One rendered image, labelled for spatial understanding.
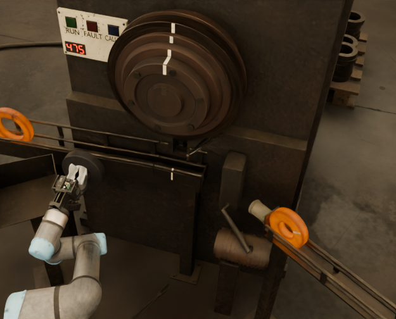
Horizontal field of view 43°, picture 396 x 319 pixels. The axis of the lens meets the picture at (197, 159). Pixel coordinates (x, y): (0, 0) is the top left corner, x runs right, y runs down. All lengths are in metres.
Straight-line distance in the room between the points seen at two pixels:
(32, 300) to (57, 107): 2.20
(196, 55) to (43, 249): 0.77
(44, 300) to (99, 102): 0.91
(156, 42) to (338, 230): 1.61
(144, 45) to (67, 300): 0.79
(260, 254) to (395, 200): 1.28
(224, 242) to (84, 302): 0.76
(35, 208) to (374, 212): 1.81
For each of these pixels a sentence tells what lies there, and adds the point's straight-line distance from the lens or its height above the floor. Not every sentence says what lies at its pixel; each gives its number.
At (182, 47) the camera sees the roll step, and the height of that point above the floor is 1.28.
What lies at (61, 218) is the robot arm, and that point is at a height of 0.83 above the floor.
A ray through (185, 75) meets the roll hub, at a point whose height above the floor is 1.23.
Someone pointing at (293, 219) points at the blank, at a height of 0.78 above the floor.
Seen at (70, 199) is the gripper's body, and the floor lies 0.82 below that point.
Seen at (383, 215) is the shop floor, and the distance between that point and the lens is 2.96.
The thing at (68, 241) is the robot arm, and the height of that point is 0.73.
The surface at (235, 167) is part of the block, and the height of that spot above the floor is 0.80.
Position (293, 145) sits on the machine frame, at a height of 0.87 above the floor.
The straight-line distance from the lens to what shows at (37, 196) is 2.08.
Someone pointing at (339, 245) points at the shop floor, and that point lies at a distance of 2.75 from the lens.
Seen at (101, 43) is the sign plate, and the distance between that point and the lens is 1.88.
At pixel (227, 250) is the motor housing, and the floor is 0.50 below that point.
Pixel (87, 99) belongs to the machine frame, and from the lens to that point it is 2.06.
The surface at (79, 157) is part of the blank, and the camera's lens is 1.77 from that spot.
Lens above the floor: 2.13
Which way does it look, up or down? 45 degrees down
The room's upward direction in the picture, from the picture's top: 3 degrees clockwise
